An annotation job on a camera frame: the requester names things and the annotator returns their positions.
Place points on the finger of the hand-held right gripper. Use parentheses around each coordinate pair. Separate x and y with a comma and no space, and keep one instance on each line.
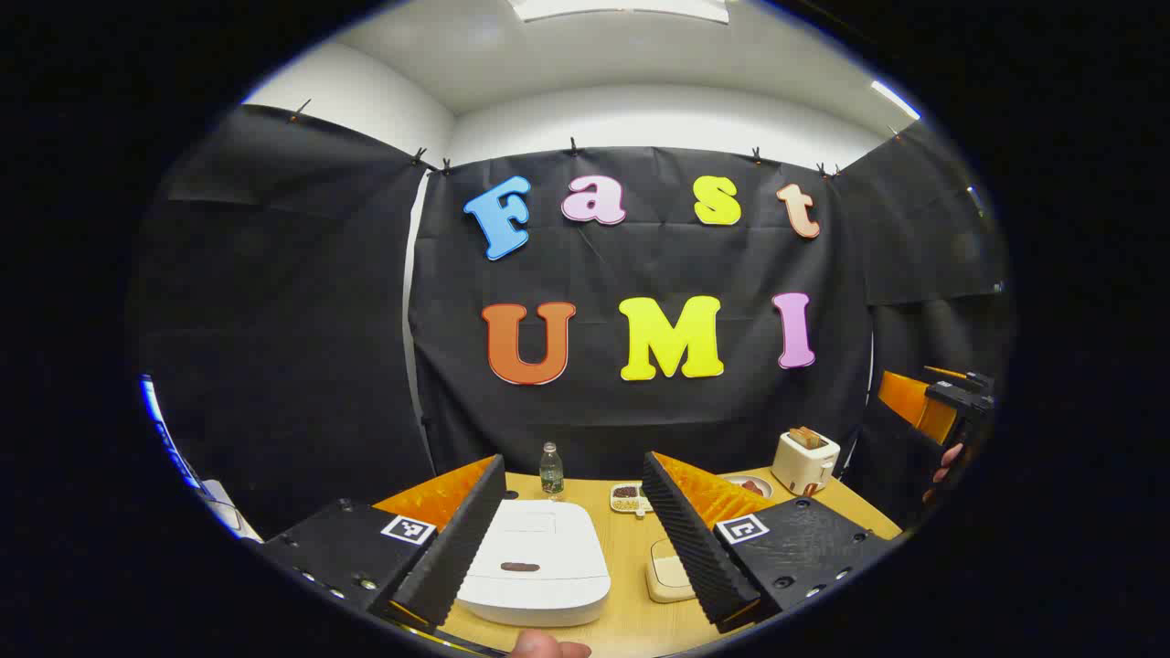
(914,407)

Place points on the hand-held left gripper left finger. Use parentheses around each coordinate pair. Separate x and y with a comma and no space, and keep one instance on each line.
(457,548)

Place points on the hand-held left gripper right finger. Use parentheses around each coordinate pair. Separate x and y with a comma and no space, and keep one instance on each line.
(686,548)

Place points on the white rice cooker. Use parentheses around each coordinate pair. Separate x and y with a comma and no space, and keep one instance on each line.
(539,548)

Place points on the white divided grain tray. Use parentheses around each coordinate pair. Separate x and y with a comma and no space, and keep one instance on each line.
(627,498)

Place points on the white round plate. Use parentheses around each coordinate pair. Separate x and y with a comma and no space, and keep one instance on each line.
(731,482)

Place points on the brown meat piece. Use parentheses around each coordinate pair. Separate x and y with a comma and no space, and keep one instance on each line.
(752,487)

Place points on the toast bread slice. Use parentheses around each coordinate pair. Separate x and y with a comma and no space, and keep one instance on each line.
(804,436)

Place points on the clear plastic water bottle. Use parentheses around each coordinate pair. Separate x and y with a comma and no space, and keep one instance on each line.
(551,475)

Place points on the white toaster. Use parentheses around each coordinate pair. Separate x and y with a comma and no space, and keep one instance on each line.
(804,466)

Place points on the white side desk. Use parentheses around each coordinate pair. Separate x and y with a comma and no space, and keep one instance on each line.
(228,512)

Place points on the ceiling light panel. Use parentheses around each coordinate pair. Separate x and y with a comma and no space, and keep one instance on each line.
(896,99)

